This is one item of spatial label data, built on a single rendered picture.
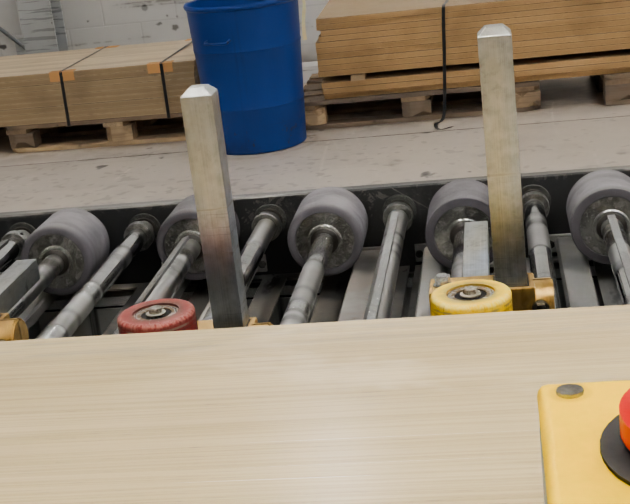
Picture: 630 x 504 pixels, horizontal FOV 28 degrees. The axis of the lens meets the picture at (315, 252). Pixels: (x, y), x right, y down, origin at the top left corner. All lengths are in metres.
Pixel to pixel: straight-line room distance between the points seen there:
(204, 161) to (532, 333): 0.43
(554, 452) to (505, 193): 1.10
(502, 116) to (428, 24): 4.80
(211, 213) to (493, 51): 0.35
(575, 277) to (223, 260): 0.55
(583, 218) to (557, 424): 1.49
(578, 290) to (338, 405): 0.71
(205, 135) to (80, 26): 6.46
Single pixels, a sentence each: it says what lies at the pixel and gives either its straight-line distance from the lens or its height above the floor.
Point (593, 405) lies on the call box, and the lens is 0.27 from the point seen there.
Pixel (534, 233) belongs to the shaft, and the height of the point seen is 0.82.
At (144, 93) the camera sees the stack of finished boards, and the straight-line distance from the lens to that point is 6.39.
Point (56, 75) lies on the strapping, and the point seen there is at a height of 0.39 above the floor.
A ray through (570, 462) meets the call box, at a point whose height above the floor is 1.22.
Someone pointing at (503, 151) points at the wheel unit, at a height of 1.01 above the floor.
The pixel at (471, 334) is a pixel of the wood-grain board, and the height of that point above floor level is 0.90.
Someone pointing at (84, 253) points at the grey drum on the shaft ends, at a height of 0.81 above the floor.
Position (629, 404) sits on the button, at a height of 1.23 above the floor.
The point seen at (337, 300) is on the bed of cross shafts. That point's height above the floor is 0.71.
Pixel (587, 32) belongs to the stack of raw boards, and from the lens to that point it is 6.17.
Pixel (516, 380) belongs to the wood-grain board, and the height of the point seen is 0.90.
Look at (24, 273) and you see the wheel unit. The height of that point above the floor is 0.84.
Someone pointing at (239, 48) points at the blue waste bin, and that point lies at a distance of 5.77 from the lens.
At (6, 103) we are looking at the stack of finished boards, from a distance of 6.64.
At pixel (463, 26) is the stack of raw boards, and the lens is 6.13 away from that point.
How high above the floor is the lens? 1.34
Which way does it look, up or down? 18 degrees down
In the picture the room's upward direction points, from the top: 7 degrees counter-clockwise
